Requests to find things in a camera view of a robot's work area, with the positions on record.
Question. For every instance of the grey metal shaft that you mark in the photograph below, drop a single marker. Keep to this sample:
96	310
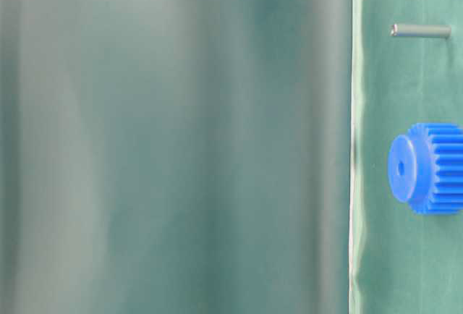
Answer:
420	31

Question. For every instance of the blue plastic gear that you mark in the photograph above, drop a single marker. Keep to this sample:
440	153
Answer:
425	168

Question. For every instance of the green table mat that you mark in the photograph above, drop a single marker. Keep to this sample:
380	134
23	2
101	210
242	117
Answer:
401	262

